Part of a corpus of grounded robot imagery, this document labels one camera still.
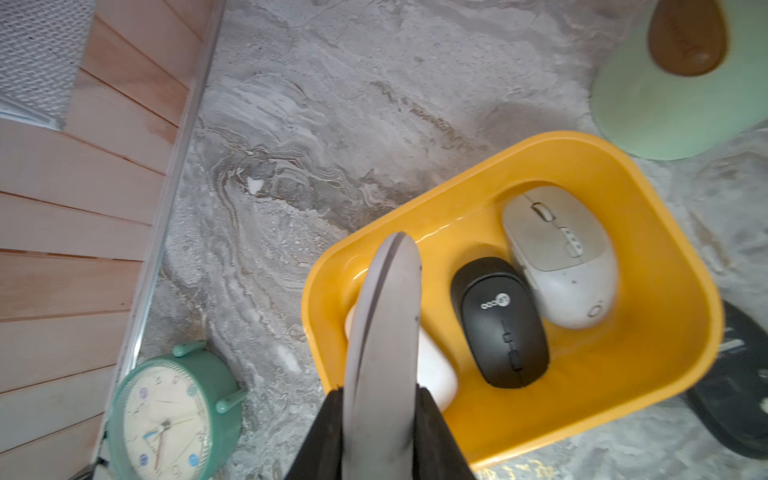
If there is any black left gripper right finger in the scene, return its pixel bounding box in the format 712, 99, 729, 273
413, 387, 474, 480

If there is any green alarm clock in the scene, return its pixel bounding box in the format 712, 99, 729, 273
106, 341, 247, 479

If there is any white wire mesh shelf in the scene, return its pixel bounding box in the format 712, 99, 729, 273
1, 0, 96, 131

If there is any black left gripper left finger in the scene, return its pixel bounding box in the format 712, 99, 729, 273
285, 388, 344, 480

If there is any yellow plastic storage box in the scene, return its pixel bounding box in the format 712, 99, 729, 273
302, 131, 723, 470

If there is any white mouse underside up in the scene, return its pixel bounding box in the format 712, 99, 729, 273
342, 232, 422, 479

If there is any mint green pencil cup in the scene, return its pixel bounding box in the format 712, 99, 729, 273
589, 1, 767, 161

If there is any large black mouse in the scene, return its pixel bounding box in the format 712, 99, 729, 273
344, 303, 458, 419

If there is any light grey mouse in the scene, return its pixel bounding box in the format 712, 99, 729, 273
502, 185, 619, 329

